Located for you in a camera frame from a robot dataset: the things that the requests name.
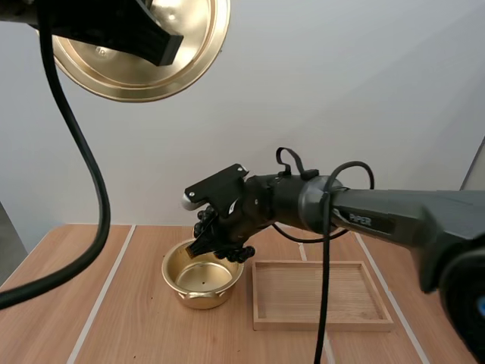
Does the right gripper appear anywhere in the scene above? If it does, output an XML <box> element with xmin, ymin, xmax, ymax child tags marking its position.
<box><xmin>186</xmin><ymin>176</ymin><xmax>274</xmax><ymax>262</ymax></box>

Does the black cable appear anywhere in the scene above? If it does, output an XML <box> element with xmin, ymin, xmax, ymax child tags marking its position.
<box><xmin>0</xmin><ymin>0</ymin><xmax>112</xmax><ymax>310</ymax></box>
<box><xmin>312</xmin><ymin>162</ymin><xmax>376</xmax><ymax>364</ymax></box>
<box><xmin>275</xmin><ymin>146</ymin><xmax>318</xmax><ymax>181</ymax></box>

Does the shallow wooden tray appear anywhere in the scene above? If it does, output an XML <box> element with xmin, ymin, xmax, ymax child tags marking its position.
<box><xmin>251</xmin><ymin>259</ymin><xmax>396</xmax><ymax>332</ymax></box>

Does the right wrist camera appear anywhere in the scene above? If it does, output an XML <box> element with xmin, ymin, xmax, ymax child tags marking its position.
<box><xmin>180</xmin><ymin>163</ymin><xmax>250</xmax><ymax>220</ymax></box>

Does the gold lid with black knob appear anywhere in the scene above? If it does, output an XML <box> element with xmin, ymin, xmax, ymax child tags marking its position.
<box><xmin>48</xmin><ymin>0</ymin><xmax>232</xmax><ymax>103</ymax></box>

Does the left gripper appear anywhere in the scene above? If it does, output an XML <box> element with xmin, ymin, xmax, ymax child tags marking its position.
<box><xmin>36</xmin><ymin>0</ymin><xmax>185</xmax><ymax>68</ymax></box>

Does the gold pot with two handles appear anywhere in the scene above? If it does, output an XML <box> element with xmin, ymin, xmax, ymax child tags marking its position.
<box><xmin>161</xmin><ymin>238</ymin><xmax>246</xmax><ymax>311</ymax></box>

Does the bunch of dark toy grapes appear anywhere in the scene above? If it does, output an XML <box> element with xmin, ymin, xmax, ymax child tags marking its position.
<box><xmin>192</xmin><ymin>207</ymin><xmax>257</xmax><ymax>265</ymax></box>

